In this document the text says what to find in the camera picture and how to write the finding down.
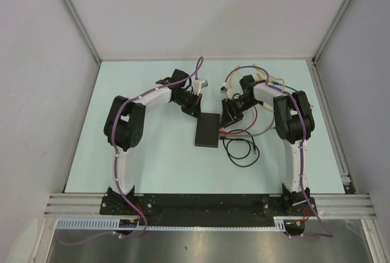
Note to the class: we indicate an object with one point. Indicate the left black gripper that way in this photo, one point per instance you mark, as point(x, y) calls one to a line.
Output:
point(194, 109)

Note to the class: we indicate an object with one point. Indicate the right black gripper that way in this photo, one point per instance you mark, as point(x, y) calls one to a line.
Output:
point(230, 112)

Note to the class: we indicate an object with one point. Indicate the black network switch box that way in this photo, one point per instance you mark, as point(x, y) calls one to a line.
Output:
point(207, 131)

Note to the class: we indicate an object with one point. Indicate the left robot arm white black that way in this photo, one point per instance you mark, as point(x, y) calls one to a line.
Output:
point(124, 125)

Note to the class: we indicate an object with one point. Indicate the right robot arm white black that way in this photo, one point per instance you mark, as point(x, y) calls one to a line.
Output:
point(294, 123)

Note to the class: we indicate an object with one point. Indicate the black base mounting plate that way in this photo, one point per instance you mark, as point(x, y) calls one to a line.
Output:
point(213, 218)

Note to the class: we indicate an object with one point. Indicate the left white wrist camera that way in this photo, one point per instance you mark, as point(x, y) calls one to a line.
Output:
point(198, 84)

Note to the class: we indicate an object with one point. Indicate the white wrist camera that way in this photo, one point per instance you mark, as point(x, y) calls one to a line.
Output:
point(198, 84)
point(228, 91)

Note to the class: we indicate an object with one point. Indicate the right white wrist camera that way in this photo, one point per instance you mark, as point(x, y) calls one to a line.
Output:
point(228, 91)

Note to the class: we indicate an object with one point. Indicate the right aluminium side rail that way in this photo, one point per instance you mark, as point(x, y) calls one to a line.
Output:
point(338, 151)

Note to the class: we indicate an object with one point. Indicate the slotted cable duct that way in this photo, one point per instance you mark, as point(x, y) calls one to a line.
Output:
point(116, 224)

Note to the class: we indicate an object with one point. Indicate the aluminium front rail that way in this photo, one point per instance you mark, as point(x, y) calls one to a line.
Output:
point(327, 206)

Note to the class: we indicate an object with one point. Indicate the right aluminium corner post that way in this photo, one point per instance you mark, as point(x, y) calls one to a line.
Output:
point(341, 11)

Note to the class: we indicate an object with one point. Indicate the aluminium corner post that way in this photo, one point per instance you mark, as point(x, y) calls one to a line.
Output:
point(341, 11)
point(81, 29)

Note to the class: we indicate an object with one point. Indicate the left aluminium corner post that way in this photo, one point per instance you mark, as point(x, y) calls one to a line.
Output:
point(81, 29)

